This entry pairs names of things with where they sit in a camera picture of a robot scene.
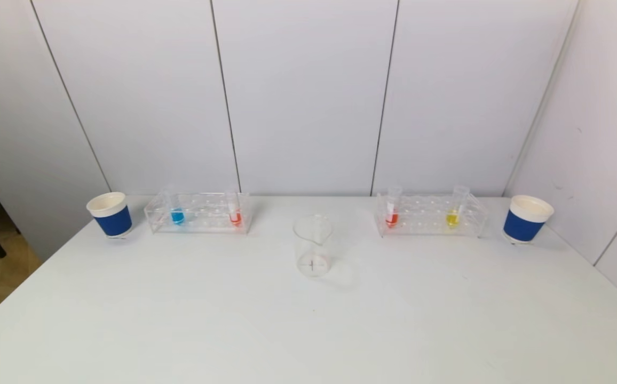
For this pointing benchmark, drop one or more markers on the test tube with red liquid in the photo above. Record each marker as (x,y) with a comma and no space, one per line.
(392,217)
(235,217)

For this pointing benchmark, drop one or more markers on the clear glass beaker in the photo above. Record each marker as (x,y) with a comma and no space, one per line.
(313,256)

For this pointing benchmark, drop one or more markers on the clear acrylic test tube rack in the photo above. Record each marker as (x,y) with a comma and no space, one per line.
(204,216)
(426,218)

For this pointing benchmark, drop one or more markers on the test tube with blue liquid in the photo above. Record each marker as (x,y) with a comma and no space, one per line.
(177,216)

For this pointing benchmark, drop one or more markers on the test tube with yellow liquid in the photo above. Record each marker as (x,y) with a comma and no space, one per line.
(452,217)

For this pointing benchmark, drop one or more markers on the blue and white paper cup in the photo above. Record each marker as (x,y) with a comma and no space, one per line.
(112,221)
(524,224)

